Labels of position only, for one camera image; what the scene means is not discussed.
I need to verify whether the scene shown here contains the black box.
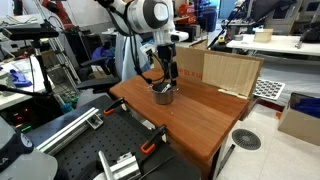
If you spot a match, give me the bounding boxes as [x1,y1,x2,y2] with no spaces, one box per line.
[181,23,201,43]

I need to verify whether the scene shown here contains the black camera tripod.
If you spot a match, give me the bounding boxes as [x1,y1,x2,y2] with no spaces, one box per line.
[0,39,56,101]

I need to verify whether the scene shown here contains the white work table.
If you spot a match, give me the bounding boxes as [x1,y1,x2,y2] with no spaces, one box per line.
[226,33,320,58]

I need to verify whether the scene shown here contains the round floor drain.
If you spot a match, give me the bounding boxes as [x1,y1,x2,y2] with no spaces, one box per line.
[231,128,262,151]

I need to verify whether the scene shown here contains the black office chair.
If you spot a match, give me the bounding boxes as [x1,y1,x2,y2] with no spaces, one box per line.
[75,56,122,95]

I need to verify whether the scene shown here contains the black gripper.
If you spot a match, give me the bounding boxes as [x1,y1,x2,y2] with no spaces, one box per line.
[156,43,179,89]

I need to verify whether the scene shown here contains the black bag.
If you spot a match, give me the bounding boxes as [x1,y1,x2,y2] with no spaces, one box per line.
[298,26,320,44]

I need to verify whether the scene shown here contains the white desk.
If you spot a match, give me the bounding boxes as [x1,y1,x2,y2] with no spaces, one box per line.
[0,56,51,111]

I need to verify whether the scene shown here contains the aluminium extrusion rail with bracket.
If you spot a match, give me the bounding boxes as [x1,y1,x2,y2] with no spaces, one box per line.
[93,150,143,180]

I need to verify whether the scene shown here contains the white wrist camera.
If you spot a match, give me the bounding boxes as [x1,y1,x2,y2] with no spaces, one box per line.
[162,30,190,45]

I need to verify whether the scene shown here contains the long aluminium extrusion rail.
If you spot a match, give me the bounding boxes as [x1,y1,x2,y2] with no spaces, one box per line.
[35,106,105,157]

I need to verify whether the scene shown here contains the small wooden box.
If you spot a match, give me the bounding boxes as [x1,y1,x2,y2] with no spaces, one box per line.
[253,28,275,44]

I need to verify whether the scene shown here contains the black orange bar clamp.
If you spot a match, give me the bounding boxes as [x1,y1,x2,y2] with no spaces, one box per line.
[140,124,168,155]
[103,96,128,117]

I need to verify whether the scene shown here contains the black and white marker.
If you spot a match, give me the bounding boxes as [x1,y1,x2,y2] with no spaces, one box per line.
[161,83,173,94]

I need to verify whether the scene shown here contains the red cola pack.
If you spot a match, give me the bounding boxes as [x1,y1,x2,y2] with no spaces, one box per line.
[174,3,198,25]

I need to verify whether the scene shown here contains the checkered calibration board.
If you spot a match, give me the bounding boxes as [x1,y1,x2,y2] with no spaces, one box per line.
[252,78,287,101]

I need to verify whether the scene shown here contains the purple blue cloth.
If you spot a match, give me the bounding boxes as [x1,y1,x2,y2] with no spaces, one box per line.
[91,45,116,62]

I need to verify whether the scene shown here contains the small steel pot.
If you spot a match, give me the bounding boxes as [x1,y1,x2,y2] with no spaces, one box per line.
[147,81,179,106]

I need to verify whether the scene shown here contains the dark table leg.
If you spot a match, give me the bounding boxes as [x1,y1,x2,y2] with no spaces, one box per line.
[216,143,236,178]

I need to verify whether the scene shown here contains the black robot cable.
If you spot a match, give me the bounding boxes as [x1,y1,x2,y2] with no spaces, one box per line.
[128,31,168,85]

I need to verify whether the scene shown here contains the open cardboard box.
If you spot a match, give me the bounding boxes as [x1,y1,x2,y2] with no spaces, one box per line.
[277,92,320,147]

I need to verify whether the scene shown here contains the brown cardboard panel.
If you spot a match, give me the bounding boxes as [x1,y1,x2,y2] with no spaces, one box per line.
[152,42,265,100]

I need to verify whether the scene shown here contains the black computer case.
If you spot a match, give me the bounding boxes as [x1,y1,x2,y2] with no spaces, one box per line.
[0,95,65,135]

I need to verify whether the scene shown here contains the silver metal rack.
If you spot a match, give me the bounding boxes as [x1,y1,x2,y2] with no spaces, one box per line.
[33,0,83,98]

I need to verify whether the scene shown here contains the black stereo camera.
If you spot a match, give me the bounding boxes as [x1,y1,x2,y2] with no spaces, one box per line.
[0,26,60,42]

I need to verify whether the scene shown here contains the black perforated breadboard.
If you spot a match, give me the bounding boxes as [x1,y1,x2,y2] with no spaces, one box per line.
[24,94,203,180]

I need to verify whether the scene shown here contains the blue item in box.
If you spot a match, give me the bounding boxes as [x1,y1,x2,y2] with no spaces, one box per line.
[292,97,320,120]

